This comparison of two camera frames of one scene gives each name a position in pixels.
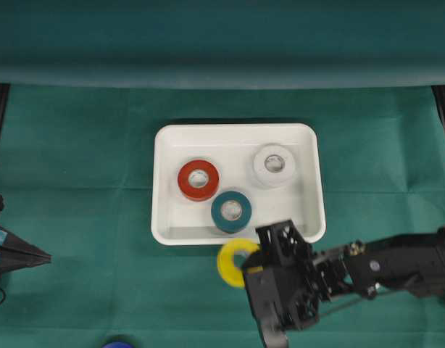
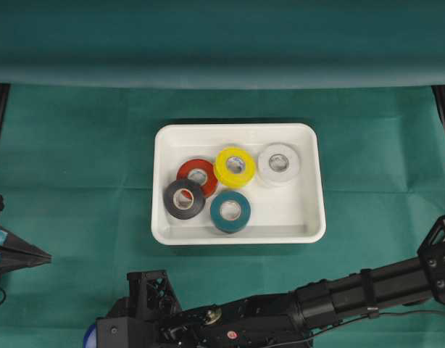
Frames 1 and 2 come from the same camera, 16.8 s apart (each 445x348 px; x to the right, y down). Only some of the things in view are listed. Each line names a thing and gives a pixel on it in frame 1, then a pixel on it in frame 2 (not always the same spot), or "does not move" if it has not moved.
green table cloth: [89, 81] does not move
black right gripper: [288, 279] -> [151, 317]
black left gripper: [9, 259] does not move
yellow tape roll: [229, 272] -> [235, 180]
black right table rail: [444, 98] does not move
